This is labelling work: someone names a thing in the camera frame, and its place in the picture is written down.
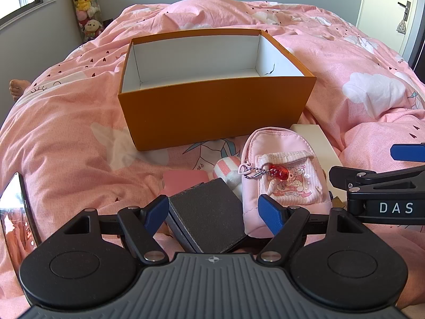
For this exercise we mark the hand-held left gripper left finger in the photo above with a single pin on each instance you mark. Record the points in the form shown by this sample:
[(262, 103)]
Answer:
[(156, 213)]

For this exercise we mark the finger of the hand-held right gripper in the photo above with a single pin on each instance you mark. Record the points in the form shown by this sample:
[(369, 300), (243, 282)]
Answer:
[(342, 174), (408, 152)]

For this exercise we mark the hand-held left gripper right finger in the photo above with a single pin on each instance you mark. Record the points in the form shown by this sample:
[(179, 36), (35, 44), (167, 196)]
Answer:
[(270, 214)]

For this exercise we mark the small brown cardboard box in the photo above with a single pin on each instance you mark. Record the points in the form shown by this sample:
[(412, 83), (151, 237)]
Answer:
[(339, 202)]

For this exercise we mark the pink mini backpack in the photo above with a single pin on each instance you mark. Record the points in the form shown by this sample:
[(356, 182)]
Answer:
[(298, 187)]

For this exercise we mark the white glossy box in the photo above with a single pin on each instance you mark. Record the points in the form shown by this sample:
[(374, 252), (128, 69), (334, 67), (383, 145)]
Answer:
[(322, 139)]

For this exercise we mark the small pink box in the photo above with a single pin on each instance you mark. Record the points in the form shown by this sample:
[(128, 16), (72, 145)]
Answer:
[(182, 181)]

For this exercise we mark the dark photo card box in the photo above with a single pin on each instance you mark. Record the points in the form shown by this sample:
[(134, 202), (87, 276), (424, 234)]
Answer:
[(209, 212)]

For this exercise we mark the white plush with striped hat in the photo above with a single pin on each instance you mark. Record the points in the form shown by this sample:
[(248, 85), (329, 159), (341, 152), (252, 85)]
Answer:
[(225, 169)]

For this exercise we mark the orange cardboard box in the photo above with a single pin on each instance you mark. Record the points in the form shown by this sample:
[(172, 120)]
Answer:
[(199, 113)]

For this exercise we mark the person's right forearm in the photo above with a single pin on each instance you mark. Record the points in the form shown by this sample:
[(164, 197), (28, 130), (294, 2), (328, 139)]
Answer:
[(413, 285)]

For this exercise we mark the small patterned pouch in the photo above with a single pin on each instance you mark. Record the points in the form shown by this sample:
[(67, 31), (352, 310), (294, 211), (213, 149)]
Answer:
[(401, 26)]

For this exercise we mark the black glossy phone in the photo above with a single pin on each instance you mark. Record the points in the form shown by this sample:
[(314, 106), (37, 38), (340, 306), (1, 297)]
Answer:
[(13, 206)]

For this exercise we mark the white door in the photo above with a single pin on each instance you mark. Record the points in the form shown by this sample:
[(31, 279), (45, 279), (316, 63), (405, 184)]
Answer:
[(378, 3)]

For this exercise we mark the person's foot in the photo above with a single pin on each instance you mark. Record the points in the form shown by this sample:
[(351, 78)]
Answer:
[(18, 88)]

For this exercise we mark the clear tube of plush toys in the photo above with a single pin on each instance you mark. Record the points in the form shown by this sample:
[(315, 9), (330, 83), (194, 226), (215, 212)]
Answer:
[(84, 3)]

